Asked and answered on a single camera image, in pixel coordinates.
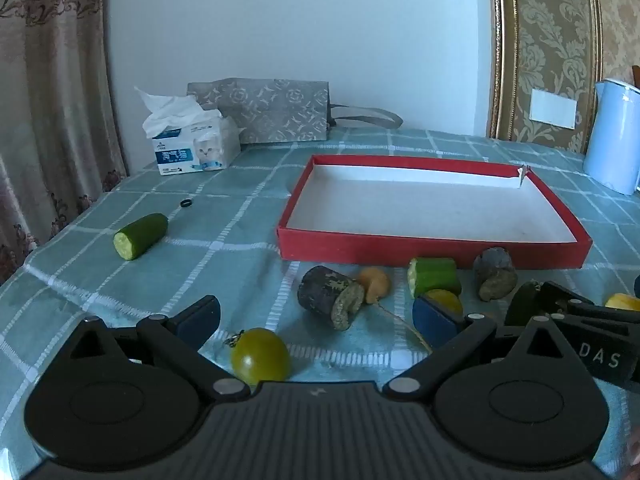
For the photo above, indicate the brown longan with stem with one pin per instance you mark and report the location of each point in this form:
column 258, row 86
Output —
column 375, row 284

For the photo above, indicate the beige patterned curtain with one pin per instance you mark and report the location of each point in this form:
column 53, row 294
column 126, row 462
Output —
column 55, row 110

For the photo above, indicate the cat print tissue pack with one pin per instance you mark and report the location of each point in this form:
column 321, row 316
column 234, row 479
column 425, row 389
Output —
column 197, row 147

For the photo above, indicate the gold framed damask wall panel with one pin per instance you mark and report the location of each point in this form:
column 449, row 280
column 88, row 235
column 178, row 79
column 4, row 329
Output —
column 545, row 35

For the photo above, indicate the brown wooden chair back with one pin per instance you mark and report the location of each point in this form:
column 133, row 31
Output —
column 636, row 75

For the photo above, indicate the grey patterned gift bag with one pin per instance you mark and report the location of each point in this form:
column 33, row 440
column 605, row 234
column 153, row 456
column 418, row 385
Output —
column 280, row 110

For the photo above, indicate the light blue kettle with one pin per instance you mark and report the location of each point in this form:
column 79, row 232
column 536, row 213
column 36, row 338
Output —
column 612, row 135

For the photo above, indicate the short cucumber piece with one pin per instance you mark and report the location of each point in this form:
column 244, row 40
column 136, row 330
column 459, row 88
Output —
column 435, row 275

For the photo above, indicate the green tomato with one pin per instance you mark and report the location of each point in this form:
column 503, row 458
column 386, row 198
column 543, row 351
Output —
column 262, row 357

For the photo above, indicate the red cardboard box lid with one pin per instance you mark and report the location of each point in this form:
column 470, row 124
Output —
column 430, row 210

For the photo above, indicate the white wall switch plate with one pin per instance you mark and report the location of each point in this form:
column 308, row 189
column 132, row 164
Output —
column 552, row 108

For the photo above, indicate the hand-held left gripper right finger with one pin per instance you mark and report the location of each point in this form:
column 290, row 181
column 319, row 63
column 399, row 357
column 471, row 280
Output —
column 435, row 322

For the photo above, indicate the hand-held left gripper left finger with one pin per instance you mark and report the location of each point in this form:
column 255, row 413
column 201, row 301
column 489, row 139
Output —
column 200, row 322

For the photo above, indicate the green checked tablecloth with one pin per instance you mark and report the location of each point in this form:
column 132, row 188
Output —
column 210, row 260

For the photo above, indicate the yellow corn piece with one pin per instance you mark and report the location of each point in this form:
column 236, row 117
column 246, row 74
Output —
column 624, row 302

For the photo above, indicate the yellow-green tomato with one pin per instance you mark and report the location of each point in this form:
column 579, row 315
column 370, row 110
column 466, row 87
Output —
column 445, row 300

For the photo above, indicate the long cucumber piece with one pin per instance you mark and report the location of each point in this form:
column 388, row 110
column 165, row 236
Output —
column 142, row 235

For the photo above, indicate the dark green cucumber end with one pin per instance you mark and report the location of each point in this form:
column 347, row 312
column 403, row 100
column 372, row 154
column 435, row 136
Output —
column 520, row 302

